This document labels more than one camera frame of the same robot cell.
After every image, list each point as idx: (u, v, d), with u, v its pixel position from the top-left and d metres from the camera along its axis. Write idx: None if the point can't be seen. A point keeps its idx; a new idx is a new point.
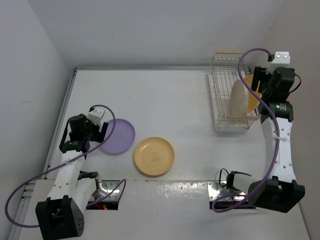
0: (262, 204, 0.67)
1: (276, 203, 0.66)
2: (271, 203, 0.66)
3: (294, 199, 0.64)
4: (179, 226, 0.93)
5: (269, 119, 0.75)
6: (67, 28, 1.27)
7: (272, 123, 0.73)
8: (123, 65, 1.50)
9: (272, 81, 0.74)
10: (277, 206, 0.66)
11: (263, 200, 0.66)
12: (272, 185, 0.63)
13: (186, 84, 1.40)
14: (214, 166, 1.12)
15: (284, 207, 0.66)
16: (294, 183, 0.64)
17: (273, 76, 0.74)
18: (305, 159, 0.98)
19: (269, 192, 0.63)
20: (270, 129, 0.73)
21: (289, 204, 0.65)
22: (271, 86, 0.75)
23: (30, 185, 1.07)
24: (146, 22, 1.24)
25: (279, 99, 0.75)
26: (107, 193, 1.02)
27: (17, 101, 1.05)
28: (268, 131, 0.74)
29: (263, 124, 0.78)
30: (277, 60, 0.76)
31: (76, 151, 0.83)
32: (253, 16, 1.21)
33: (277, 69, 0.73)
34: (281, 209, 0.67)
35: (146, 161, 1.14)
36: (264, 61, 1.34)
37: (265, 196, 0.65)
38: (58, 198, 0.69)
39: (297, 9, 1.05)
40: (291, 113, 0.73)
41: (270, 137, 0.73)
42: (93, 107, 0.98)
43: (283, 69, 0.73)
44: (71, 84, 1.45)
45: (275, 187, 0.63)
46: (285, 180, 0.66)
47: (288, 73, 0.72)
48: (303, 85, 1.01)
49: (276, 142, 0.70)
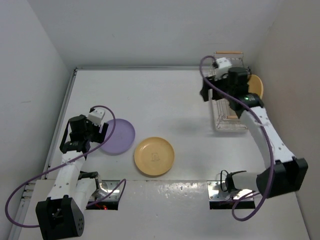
0: (277, 192, 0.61)
1: (288, 186, 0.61)
2: (285, 189, 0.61)
3: (302, 174, 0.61)
4: (179, 225, 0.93)
5: (245, 112, 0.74)
6: (67, 28, 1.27)
7: (249, 113, 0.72)
8: (123, 65, 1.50)
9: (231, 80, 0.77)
10: (291, 189, 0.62)
11: (276, 188, 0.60)
12: (279, 169, 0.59)
13: (186, 84, 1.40)
14: (214, 166, 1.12)
15: (296, 187, 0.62)
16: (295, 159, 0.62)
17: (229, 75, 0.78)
18: (305, 159, 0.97)
19: (279, 177, 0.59)
20: (251, 120, 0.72)
21: (300, 181, 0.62)
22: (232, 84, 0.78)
23: (30, 185, 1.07)
24: (146, 22, 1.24)
25: (243, 93, 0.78)
26: (107, 193, 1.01)
27: (17, 101, 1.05)
28: (250, 123, 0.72)
29: (241, 118, 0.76)
30: (221, 65, 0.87)
31: (76, 151, 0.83)
32: (253, 16, 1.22)
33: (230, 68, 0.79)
34: (294, 190, 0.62)
35: (146, 161, 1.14)
36: (264, 61, 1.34)
37: (277, 183, 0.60)
38: (58, 197, 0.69)
39: (297, 9, 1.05)
40: (260, 100, 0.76)
41: (254, 128, 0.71)
42: (93, 108, 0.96)
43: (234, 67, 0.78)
44: (71, 84, 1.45)
45: (282, 169, 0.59)
46: (286, 160, 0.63)
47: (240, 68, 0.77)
48: (303, 84, 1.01)
49: (262, 130, 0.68)
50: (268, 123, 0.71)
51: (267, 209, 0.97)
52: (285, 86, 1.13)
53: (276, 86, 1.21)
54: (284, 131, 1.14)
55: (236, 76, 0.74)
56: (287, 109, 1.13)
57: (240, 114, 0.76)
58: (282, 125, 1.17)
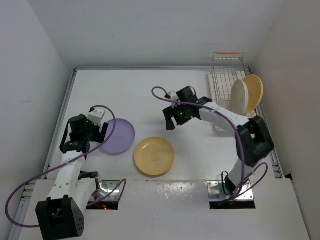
0: (259, 153, 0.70)
1: (262, 145, 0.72)
2: (261, 148, 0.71)
3: (263, 128, 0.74)
4: (179, 225, 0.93)
5: (201, 110, 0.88)
6: (67, 28, 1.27)
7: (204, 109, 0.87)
8: (122, 65, 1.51)
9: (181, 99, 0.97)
10: (265, 145, 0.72)
11: (254, 150, 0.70)
12: (243, 131, 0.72)
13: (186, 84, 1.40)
14: (214, 166, 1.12)
15: (269, 142, 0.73)
16: (252, 118, 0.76)
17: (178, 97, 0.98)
18: (306, 159, 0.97)
19: (247, 137, 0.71)
20: (209, 113, 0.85)
21: (267, 136, 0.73)
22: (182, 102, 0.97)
23: (30, 185, 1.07)
24: (146, 22, 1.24)
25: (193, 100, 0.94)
26: (107, 193, 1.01)
27: (17, 101, 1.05)
28: (210, 116, 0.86)
29: (201, 116, 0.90)
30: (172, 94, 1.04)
31: (76, 151, 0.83)
32: (253, 16, 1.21)
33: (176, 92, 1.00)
34: (270, 146, 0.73)
35: (146, 161, 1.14)
36: (264, 61, 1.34)
37: (250, 145, 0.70)
38: (58, 198, 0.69)
39: (297, 9, 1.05)
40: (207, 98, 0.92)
41: (213, 117, 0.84)
42: (93, 107, 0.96)
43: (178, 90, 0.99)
44: (71, 84, 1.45)
45: (246, 130, 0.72)
46: (246, 122, 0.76)
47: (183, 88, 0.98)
48: (302, 84, 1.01)
49: (218, 114, 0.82)
50: (220, 108, 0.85)
51: (267, 209, 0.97)
52: (285, 85, 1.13)
53: (276, 86, 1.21)
54: (284, 131, 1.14)
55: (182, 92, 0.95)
56: (286, 108, 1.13)
57: (200, 114, 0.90)
58: (282, 124, 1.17)
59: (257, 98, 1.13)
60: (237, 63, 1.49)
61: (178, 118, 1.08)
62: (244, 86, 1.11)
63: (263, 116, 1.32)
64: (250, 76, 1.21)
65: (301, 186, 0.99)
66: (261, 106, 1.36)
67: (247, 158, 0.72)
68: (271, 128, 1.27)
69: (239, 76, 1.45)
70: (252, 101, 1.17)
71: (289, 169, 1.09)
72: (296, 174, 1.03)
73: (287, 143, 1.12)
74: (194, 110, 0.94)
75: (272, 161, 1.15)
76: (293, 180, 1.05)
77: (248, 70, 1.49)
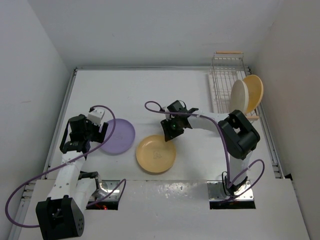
0: (244, 143, 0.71)
1: (246, 135, 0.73)
2: (246, 139, 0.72)
3: (243, 120, 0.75)
4: (179, 225, 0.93)
5: (189, 118, 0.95)
6: (67, 27, 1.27)
7: (192, 116, 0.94)
8: (123, 65, 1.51)
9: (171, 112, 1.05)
10: (250, 135, 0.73)
11: (238, 141, 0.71)
12: (223, 125, 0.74)
13: (186, 84, 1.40)
14: (214, 166, 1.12)
15: (252, 132, 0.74)
16: (231, 113, 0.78)
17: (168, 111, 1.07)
18: (305, 159, 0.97)
19: (227, 130, 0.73)
20: (196, 118, 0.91)
21: (249, 126, 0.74)
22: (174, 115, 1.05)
23: (30, 184, 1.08)
24: (146, 22, 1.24)
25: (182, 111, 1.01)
26: (107, 193, 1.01)
27: (17, 101, 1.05)
28: (198, 121, 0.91)
29: (192, 124, 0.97)
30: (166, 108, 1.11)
31: (76, 151, 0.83)
32: (254, 15, 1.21)
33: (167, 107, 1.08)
34: (255, 136, 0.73)
35: (146, 158, 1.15)
36: (264, 61, 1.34)
37: (232, 136, 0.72)
38: (58, 197, 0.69)
39: (298, 9, 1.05)
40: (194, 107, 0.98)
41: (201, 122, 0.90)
42: (93, 107, 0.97)
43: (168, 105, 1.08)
44: (71, 84, 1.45)
45: (227, 123, 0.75)
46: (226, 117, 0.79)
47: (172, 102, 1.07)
48: (302, 84, 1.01)
49: (201, 117, 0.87)
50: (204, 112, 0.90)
51: (267, 209, 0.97)
52: (285, 86, 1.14)
53: (276, 86, 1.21)
54: (284, 131, 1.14)
55: (171, 106, 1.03)
56: (286, 108, 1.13)
57: (190, 122, 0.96)
58: (282, 124, 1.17)
59: (257, 98, 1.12)
60: (237, 64, 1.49)
61: (172, 130, 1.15)
62: (245, 86, 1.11)
63: (263, 116, 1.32)
64: (251, 76, 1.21)
65: (301, 186, 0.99)
66: (261, 106, 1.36)
67: (234, 150, 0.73)
68: (271, 128, 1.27)
69: (239, 76, 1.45)
70: (252, 102, 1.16)
71: (290, 169, 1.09)
72: (296, 175, 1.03)
73: (287, 143, 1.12)
74: (184, 120, 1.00)
75: (272, 161, 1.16)
76: (293, 180, 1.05)
77: (248, 70, 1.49)
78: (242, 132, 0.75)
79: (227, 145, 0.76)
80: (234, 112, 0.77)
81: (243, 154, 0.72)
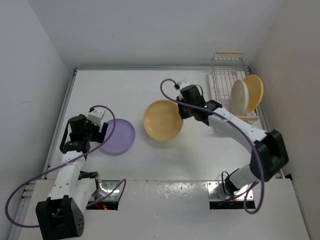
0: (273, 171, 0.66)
1: (277, 161, 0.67)
2: (277, 165, 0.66)
3: (280, 144, 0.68)
4: (179, 225, 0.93)
5: (210, 117, 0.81)
6: (67, 27, 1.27)
7: (215, 115, 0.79)
8: (123, 65, 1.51)
9: (186, 98, 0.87)
10: (281, 162, 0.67)
11: (269, 167, 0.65)
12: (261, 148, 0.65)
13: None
14: (214, 166, 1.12)
15: (285, 157, 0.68)
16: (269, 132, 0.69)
17: (184, 95, 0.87)
18: (305, 159, 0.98)
19: (265, 156, 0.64)
20: (220, 121, 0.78)
21: (283, 151, 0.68)
22: (188, 100, 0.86)
23: (30, 184, 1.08)
24: (146, 22, 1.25)
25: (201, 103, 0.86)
26: (107, 193, 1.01)
27: (17, 101, 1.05)
28: (222, 124, 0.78)
29: (211, 123, 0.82)
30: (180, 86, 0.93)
31: (76, 151, 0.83)
32: (254, 16, 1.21)
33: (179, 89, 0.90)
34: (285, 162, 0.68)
35: (154, 121, 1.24)
36: (264, 60, 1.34)
37: (266, 162, 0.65)
38: (58, 197, 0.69)
39: (298, 9, 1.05)
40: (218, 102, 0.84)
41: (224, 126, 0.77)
42: (93, 107, 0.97)
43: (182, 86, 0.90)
44: (71, 84, 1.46)
45: (263, 146, 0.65)
46: (262, 136, 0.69)
47: (189, 86, 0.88)
48: (303, 84, 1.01)
49: (230, 123, 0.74)
50: (232, 116, 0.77)
51: (268, 209, 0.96)
52: (285, 86, 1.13)
53: (276, 86, 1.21)
54: (285, 131, 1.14)
55: (190, 91, 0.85)
56: (286, 109, 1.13)
57: (210, 120, 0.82)
58: (282, 125, 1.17)
59: (257, 98, 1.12)
60: (237, 64, 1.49)
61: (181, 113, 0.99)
62: (244, 86, 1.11)
63: (263, 116, 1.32)
64: (251, 76, 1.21)
65: (301, 186, 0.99)
66: (261, 106, 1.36)
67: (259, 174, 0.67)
68: (271, 128, 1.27)
69: (239, 76, 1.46)
70: (252, 102, 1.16)
71: (289, 169, 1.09)
72: (296, 175, 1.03)
73: (287, 143, 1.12)
74: (202, 115, 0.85)
75: None
76: (293, 180, 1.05)
77: (248, 70, 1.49)
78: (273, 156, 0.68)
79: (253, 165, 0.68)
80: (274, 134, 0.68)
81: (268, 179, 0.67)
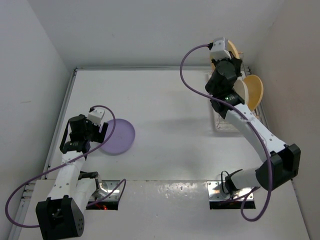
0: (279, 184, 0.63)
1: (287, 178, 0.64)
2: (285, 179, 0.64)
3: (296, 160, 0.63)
4: (179, 225, 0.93)
5: (230, 111, 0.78)
6: (67, 28, 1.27)
7: (236, 112, 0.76)
8: (123, 65, 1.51)
9: (219, 81, 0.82)
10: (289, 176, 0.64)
11: (277, 181, 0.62)
12: (275, 163, 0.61)
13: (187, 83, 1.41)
14: (214, 166, 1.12)
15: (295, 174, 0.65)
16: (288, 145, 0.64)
17: (219, 77, 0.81)
18: (305, 159, 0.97)
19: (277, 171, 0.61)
20: (239, 119, 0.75)
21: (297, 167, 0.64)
22: (218, 83, 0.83)
23: (30, 185, 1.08)
24: (146, 22, 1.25)
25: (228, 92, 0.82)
26: (107, 193, 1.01)
27: (17, 101, 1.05)
28: (239, 123, 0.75)
29: (229, 119, 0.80)
30: (215, 48, 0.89)
31: (76, 151, 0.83)
32: (254, 16, 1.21)
33: (219, 68, 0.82)
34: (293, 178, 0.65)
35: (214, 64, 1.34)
36: (264, 60, 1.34)
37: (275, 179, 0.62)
38: (58, 197, 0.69)
39: (298, 9, 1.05)
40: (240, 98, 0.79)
41: (242, 126, 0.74)
42: (93, 107, 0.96)
43: (222, 67, 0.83)
44: (71, 84, 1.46)
45: (277, 160, 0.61)
46: (280, 148, 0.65)
47: (230, 71, 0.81)
48: (303, 84, 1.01)
49: (250, 127, 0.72)
50: (254, 117, 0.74)
51: (267, 209, 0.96)
52: (285, 86, 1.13)
53: (276, 86, 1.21)
54: (285, 131, 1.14)
55: (228, 79, 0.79)
56: (286, 108, 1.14)
57: (225, 113, 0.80)
58: (282, 125, 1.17)
59: (257, 98, 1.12)
60: None
61: None
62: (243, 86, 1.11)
63: (263, 116, 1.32)
64: (250, 76, 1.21)
65: (301, 186, 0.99)
66: (261, 106, 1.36)
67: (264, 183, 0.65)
68: (270, 127, 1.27)
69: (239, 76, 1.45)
70: (252, 102, 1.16)
71: None
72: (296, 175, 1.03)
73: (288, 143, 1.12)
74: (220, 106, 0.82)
75: None
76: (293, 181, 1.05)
77: (248, 70, 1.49)
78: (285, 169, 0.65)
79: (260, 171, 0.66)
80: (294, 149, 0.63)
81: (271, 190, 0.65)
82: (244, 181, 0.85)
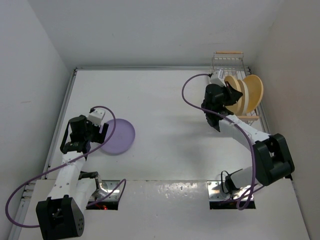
0: (275, 172, 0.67)
1: (282, 166, 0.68)
2: (279, 168, 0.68)
3: (283, 147, 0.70)
4: (178, 225, 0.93)
5: (221, 121, 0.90)
6: (67, 28, 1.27)
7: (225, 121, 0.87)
8: (123, 65, 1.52)
9: (209, 98, 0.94)
10: (284, 166, 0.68)
11: (271, 169, 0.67)
12: (260, 147, 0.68)
13: (190, 93, 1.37)
14: (214, 165, 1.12)
15: (289, 163, 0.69)
16: (272, 135, 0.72)
17: (209, 96, 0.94)
18: (305, 159, 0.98)
19: (264, 154, 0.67)
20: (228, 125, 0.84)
21: (287, 156, 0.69)
22: (211, 102, 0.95)
23: (30, 185, 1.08)
24: (146, 23, 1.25)
25: (219, 107, 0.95)
26: (107, 193, 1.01)
27: (17, 102, 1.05)
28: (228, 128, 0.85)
29: (222, 128, 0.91)
30: (213, 76, 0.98)
31: (77, 152, 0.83)
32: (253, 16, 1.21)
33: (209, 88, 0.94)
34: (289, 169, 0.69)
35: None
36: (264, 61, 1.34)
37: (266, 163, 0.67)
38: (58, 197, 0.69)
39: (298, 9, 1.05)
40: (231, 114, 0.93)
41: (231, 129, 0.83)
42: (93, 107, 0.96)
43: (212, 87, 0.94)
44: (71, 84, 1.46)
45: (263, 146, 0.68)
46: (265, 138, 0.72)
47: (217, 90, 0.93)
48: (303, 85, 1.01)
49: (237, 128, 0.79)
50: (241, 121, 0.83)
51: (267, 209, 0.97)
52: (285, 86, 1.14)
53: (276, 87, 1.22)
54: (285, 131, 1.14)
55: (214, 97, 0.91)
56: (285, 108, 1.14)
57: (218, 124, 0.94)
58: (281, 125, 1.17)
59: (257, 98, 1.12)
60: (237, 64, 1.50)
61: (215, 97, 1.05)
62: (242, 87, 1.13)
63: (263, 116, 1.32)
64: (251, 76, 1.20)
65: (301, 186, 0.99)
66: (261, 106, 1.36)
67: (262, 176, 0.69)
68: (270, 128, 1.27)
69: (239, 75, 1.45)
70: (251, 102, 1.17)
71: None
72: (296, 175, 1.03)
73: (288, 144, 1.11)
74: (213, 119, 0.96)
75: None
76: (293, 181, 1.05)
77: (248, 70, 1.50)
78: (276, 159, 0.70)
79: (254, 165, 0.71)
80: (278, 138, 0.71)
81: (270, 182, 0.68)
82: (245, 181, 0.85)
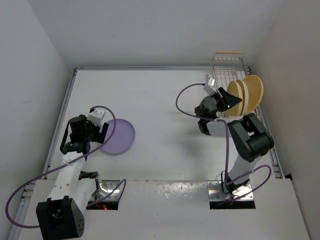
0: (253, 145, 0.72)
1: (259, 139, 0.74)
2: (258, 142, 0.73)
3: (257, 124, 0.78)
4: (178, 226, 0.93)
5: (209, 124, 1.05)
6: (67, 27, 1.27)
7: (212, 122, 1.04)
8: (123, 64, 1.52)
9: (204, 109, 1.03)
10: (262, 140, 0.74)
11: (248, 142, 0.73)
12: (234, 123, 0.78)
13: (186, 99, 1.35)
14: (215, 166, 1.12)
15: (267, 138, 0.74)
16: (246, 116, 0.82)
17: (204, 107, 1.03)
18: (306, 159, 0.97)
19: (237, 128, 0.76)
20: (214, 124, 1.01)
21: (264, 131, 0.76)
22: (206, 112, 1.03)
23: (30, 185, 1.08)
24: (146, 22, 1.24)
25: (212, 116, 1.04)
26: (107, 193, 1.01)
27: (17, 102, 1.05)
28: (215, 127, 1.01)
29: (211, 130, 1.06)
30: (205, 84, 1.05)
31: (76, 152, 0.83)
32: (254, 16, 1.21)
33: (204, 100, 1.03)
34: (268, 143, 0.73)
35: None
36: (264, 61, 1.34)
37: (241, 135, 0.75)
38: (58, 198, 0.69)
39: (299, 9, 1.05)
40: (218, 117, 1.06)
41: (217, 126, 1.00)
42: (93, 107, 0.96)
43: (207, 101, 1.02)
44: (71, 84, 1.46)
45: (238, 123, 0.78)
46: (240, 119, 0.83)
47: (212, 103, 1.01)
48: (303, 83, 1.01)
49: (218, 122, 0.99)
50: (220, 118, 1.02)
51: (267, 208, 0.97)
52: (285, 85, 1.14)
53: (276, 86, 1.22)
54: (285, 131, 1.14)
55: (209, 110, 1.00)
56: (285, 108, 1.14)
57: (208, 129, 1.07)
58: (281, 125, 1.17)
59: (257, 98, 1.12)
60: (237, 64, 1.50)
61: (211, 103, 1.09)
62: (243, 91, 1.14)
63: (263, 116, 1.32)
64: (252, 76, 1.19)
65: (301, 186, 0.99)
66: (261, 106, 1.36)
67: (244, 152, 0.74)
68: (270, 127, 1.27)
69: (239, 75, 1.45)
70: (251, 102, 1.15)
71: (289, 169, 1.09)
72: (296, 175, 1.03)
73: (288, 144, 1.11)
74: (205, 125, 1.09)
75: (272, 161, 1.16)
76: (293, 180, 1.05)
77: (248, 70, 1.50)
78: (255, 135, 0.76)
79: (236, 145, 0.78)
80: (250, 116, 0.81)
81: (252, 156, 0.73)
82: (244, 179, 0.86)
